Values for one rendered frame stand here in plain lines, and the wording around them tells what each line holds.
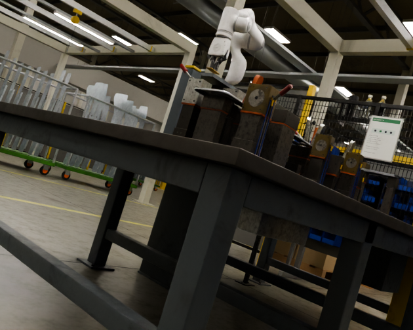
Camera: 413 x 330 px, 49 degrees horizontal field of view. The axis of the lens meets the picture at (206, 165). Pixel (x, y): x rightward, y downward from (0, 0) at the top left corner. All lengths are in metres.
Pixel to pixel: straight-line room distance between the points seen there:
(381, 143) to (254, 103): 1.67
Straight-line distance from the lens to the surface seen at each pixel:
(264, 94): 1.80
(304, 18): 6.73
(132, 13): 8.88
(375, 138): 3.35
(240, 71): 2.83
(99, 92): 10.10
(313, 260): 5.51
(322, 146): 2.36
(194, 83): 2.05
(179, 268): 1.08
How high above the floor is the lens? 0.59
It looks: 3 degrees up
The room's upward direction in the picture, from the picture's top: 17 degrees clockwise
